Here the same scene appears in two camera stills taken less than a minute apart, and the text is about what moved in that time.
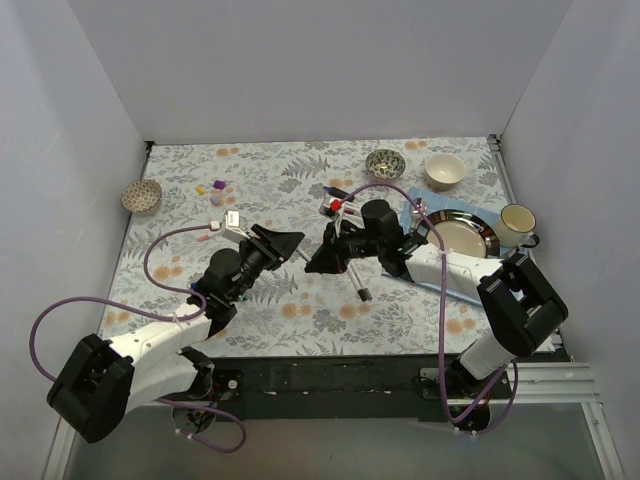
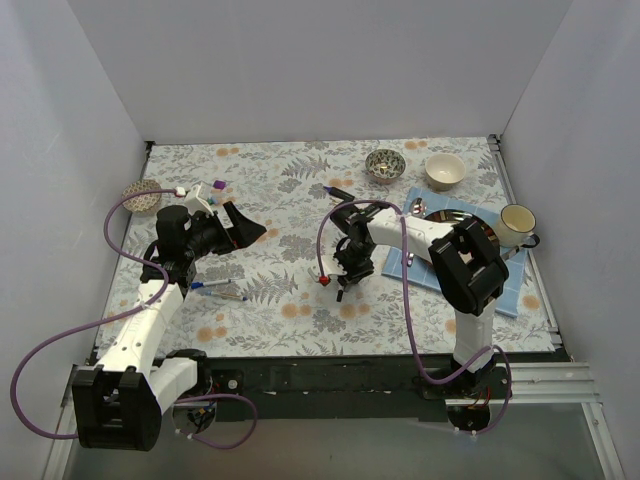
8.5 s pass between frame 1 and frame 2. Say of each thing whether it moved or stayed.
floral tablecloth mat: stayed
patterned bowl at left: stayed
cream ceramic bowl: stayed
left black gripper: moved
